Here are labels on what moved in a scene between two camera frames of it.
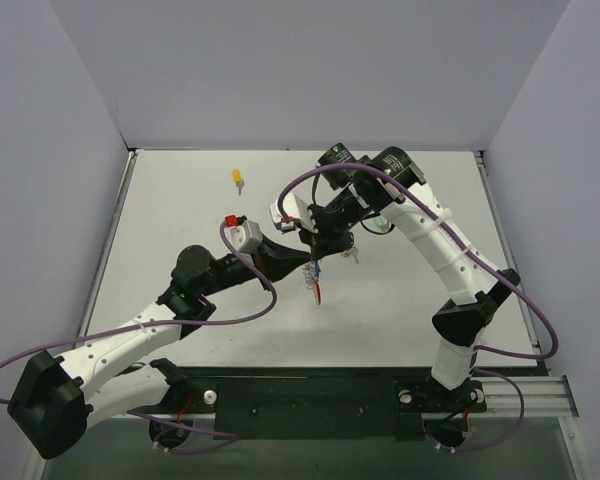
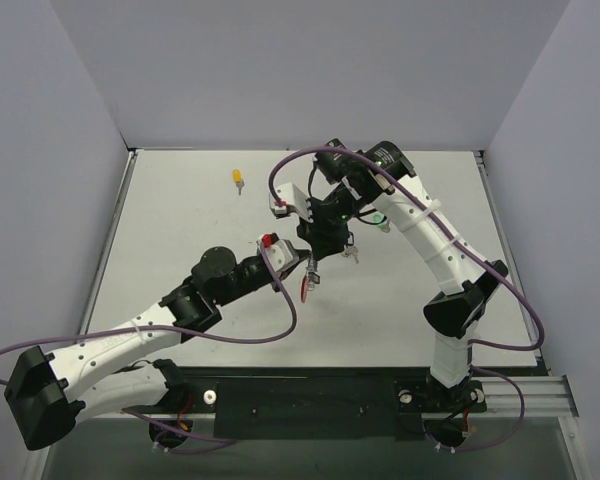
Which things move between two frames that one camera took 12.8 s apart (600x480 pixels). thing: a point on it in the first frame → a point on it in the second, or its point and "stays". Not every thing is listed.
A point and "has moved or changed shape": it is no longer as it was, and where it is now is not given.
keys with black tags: (351, 252) stays
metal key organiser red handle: (311, 273) has moved or changed shape
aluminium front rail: (543, 396) stays
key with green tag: (380, 221) stays
